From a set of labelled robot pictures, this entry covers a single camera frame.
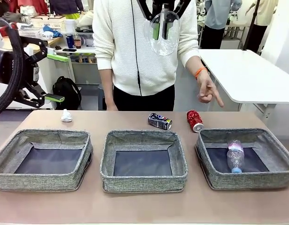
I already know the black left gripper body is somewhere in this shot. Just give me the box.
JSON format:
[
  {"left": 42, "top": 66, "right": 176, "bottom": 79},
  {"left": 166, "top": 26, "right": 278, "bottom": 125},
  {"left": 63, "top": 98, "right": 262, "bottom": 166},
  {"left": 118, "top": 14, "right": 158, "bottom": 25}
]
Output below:
[{"left": 0, "top": 48, "right": 40, "bottom": 85}]

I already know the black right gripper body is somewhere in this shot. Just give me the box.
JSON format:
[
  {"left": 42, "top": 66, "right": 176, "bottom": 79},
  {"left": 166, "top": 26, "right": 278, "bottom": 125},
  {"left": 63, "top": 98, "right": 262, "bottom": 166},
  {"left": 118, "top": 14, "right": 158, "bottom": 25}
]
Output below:
[{"left": 153, "top": 0, "right": 176, "bottom": 7}]

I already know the white tissue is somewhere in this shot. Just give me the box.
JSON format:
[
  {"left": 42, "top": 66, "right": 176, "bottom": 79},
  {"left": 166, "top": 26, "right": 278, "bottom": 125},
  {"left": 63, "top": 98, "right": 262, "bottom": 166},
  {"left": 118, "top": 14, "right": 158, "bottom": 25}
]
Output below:
[{"left": 60, "top": 109, "right": 74, "bottom": 122}]

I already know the clear plastic container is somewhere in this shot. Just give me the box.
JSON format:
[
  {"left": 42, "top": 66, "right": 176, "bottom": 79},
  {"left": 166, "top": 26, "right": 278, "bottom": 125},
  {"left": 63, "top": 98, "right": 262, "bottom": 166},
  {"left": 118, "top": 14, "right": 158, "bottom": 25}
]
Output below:
[{"left": 144, "top": 10, "right": 181, "bottom": 56}]

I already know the blue Pepsi can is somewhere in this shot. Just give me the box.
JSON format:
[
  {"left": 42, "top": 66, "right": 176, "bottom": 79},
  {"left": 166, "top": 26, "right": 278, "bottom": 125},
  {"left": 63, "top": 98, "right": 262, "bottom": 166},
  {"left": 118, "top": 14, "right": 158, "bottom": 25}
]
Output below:
[{"left": 148, "top": 112, "right": 173, "bottom": 131}]

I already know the crushed red soda can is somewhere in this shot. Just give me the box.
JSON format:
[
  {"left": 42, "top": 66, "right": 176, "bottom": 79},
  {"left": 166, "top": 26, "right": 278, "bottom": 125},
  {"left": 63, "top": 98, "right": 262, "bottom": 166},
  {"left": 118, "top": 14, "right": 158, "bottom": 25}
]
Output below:
[{"left": 186, "top": 109, "right": 205, "bottom": 133}]

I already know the clear bottle with blue cap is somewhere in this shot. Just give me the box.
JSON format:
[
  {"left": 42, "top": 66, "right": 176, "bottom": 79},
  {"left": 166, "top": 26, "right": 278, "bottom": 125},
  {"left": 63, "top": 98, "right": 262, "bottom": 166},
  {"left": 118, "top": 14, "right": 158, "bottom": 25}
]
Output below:
[{"left": 226, "top": 140, "right": 245, "bottom": 173}]

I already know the person's left forearm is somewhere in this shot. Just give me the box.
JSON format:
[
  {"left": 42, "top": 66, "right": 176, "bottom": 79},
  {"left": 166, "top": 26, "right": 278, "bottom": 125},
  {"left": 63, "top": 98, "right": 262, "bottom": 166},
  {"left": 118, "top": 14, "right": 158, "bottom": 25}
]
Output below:
[{"left": 185, "top": 55, "right": 209, "bottom": 75}]

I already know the person's right forearm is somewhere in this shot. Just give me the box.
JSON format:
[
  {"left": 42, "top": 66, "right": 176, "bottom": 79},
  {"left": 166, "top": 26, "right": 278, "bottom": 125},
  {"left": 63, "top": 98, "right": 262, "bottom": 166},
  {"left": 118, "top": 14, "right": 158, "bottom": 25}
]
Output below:
[{"left": 98, "top": 69, "right": 113, "bottom": 106}]

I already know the person's left hand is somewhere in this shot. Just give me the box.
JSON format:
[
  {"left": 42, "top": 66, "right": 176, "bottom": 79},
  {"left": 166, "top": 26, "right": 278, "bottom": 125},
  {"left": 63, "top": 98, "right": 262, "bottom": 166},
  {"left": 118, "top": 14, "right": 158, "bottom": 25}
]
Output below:
[{"left": 196, "top": 70, "right": 225, "bottom": 108}]

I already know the black backpack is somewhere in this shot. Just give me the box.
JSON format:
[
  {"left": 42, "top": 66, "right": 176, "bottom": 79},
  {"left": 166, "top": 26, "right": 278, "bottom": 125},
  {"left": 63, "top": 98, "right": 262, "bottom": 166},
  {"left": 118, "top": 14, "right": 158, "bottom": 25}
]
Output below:
[{"left": 52, "top": 75, "right": 82, "bottom": 110}]

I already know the light wooden table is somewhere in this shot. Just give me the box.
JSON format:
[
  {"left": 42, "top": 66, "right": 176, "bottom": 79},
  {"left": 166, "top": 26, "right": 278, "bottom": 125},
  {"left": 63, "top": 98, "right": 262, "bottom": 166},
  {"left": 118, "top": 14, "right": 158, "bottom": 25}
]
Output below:
[{"left": 24, "top": 36, "right": 63, "bottom": 51}]

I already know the dark blue bottle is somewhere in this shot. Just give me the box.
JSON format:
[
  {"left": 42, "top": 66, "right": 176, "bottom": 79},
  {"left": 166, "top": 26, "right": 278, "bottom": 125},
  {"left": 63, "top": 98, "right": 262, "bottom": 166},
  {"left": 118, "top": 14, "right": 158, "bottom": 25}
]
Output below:
[{"left": 65, "top": 33, "right": 74, "bottom": 49}]

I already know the blue cloth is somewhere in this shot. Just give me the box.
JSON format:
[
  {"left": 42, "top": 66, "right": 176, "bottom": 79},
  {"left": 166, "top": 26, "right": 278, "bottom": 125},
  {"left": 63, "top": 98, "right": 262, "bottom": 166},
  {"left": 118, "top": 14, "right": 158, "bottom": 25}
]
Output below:
[{"left": 43, "top": 25, "right": 63, "bottom": 38}]

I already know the white plastic mesh basket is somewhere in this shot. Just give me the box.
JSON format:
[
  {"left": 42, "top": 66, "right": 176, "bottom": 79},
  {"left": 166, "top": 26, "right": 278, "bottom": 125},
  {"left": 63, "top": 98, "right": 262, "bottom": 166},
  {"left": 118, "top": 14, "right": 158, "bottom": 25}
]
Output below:
[{"left": 17, "top": 28, "right": 43, "bottom": 39}]

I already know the white crate with wooden rim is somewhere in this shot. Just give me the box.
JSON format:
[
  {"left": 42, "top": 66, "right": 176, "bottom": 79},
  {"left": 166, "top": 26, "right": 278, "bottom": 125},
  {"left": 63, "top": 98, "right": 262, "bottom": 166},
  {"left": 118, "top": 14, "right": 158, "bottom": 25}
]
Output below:
[{"left": 30, "top": 15, "right": 67, "bottom": 32}]

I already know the background person in blue shirt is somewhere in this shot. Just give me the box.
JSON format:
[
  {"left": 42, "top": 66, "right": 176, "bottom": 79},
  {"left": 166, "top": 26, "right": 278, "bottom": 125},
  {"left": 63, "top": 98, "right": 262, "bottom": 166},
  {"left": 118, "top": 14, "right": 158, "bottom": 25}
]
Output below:
[{"left": 200, "top": 0, "right": 243, "bottom": 50}]

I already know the person in white sweater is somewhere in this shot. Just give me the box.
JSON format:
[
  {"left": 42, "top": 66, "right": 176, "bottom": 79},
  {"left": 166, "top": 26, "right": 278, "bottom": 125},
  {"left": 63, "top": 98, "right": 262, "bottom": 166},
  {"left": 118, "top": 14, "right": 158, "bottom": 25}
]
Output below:
[{"left": 92, "top": 0, "right": 201, "bottom": 112}]

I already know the orange wrist watch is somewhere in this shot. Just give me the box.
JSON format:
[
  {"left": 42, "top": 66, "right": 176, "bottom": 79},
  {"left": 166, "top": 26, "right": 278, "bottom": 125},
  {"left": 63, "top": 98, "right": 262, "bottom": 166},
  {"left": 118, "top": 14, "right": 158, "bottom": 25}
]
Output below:
[{"left": 194, "top": 67, "right": 208, "bottom": 79}]

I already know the black pole stand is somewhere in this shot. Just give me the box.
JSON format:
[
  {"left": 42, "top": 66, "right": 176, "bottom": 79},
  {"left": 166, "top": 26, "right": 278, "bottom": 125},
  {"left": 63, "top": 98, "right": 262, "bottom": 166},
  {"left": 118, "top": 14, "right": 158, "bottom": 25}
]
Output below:
[{"left": 242, "top": 0, "right": 261, "bottom": 51}]

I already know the grey fabric basket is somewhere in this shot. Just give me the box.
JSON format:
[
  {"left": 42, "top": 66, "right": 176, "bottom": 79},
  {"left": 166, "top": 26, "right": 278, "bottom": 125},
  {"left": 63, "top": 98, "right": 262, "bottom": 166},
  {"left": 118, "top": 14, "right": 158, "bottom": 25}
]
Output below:
[
  {"left": 0, "top": 128, "right": 93, "bottom": 192},
  {"left": 195, "top": 128, "right": 289, "bottom": 190},
  {"left": 99, "top": 130, "right": 189, "bottom": 193}
]

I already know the background person in cream top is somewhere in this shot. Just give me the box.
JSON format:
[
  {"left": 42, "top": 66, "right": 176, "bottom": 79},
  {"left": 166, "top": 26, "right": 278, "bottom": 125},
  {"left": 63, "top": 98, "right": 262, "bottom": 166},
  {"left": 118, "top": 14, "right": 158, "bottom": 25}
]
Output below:
[{"left": 246, "top": 0, "right": 280, "bottom": 53}]

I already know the white table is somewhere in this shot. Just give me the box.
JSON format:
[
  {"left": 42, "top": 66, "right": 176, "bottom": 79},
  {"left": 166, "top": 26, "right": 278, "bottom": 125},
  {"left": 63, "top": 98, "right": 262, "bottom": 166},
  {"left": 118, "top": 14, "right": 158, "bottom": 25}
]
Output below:
[{"left": 198, "top": 48, "right": 289, "bottom": 118}]

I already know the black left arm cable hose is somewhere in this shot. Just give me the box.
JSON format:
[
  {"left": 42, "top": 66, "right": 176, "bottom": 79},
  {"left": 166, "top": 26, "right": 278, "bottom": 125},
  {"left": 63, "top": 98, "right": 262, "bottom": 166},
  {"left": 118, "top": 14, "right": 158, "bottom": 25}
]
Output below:
[{"left": 0, "top": 18, "right": 24, "bottom": 118}]

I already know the thin black cord on sweater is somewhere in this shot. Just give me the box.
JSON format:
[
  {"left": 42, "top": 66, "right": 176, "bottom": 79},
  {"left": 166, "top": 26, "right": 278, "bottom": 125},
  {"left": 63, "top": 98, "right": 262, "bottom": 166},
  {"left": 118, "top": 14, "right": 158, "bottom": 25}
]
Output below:
[{"left": 131, "top": 0, "right": 142, "bottom": 97}]

